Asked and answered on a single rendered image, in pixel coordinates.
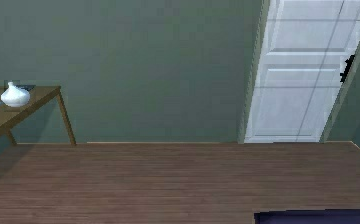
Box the white panelled room door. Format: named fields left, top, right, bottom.
left=244, top=0, right=360, bottom=144

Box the brown wooden table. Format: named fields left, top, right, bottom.
left=0, top=85, right=78, bottom=147

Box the dark grey flat object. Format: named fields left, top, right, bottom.
left=15, top=84, right=36, bottom=92

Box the white round vase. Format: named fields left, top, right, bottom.
left=0, top=81, right=32, bottom=108

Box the black door handle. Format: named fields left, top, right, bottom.
left=339, top=54, right=356, bottom=84

